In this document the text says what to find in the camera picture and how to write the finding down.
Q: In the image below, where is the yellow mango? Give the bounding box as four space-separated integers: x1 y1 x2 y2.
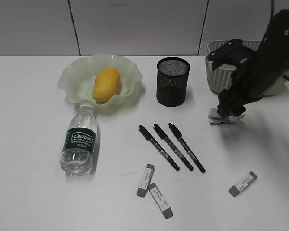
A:
92 67 121 102

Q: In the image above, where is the frosted green ruffled plate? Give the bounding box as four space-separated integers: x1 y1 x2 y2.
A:
57 53 143 109

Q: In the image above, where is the pale green plastic basket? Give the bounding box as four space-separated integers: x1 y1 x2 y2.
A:
206 40 286 96

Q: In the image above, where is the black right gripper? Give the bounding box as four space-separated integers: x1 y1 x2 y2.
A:
206 39 263 118

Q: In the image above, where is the grey white eraser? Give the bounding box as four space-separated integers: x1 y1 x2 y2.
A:
228 171 257 197
136 164 155 197
148 183 173 219

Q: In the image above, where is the waste paper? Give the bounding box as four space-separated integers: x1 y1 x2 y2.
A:
208 108 245 125

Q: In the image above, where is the clear water bottle green label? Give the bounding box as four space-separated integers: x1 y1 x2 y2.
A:
60 103 98 176

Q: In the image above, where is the black marker pen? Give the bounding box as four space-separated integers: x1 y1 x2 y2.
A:
139 125 180 171
168 123 206 173
153 123 194 171

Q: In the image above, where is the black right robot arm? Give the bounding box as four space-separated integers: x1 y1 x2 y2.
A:
206 9 289 118

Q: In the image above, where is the black mesh pen holder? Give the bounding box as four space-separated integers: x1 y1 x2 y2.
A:
156 57 190 107

